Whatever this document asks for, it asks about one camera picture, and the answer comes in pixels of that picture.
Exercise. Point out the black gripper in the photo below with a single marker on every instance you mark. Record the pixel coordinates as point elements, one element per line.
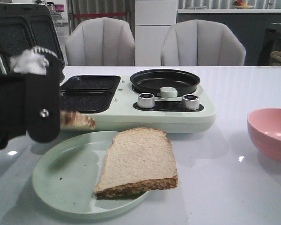
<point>29,96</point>

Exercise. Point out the bread slice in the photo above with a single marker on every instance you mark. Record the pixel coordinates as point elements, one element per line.
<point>139,160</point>
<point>76,119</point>

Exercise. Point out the mint green sandwich maker lid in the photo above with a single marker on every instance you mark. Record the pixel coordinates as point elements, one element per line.
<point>23,26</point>

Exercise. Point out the pink plastic bowl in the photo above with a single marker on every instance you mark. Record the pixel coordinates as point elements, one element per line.
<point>264,129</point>

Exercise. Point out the mint green breakfast maker base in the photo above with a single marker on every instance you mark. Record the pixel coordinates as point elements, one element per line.
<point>111,102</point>

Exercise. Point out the mint green round plate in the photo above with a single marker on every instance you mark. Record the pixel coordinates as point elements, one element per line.
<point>66,175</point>

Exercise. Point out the left grey upholstered chair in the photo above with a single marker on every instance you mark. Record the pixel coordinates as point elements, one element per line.
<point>101,42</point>

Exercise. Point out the grey upholstered chair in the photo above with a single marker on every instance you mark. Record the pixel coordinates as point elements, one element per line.
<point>101,42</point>
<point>201,43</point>

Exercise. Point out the left silver control knob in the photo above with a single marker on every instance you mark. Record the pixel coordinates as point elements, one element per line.
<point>146,100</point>

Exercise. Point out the silver control knob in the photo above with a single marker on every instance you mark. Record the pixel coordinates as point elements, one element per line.
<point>190,102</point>
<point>146,100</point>

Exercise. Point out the black round frying pan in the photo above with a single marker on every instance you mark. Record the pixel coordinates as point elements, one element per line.
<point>152,80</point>

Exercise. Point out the white refrigerator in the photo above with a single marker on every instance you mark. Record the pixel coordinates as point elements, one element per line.
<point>152,21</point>

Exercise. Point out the right silver control knob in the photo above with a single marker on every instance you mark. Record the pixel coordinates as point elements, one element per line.
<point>190,102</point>

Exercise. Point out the right grey upholstered chair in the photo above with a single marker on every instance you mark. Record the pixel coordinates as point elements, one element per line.
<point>201,43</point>

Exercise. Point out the fruit plate on counter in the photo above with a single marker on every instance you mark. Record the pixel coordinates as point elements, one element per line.
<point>240,4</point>

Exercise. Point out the grey kitchen counter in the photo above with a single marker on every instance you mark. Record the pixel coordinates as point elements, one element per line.
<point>248,25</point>

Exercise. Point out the dark appliance at right edge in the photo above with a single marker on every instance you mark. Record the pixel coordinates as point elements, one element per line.
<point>271,43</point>

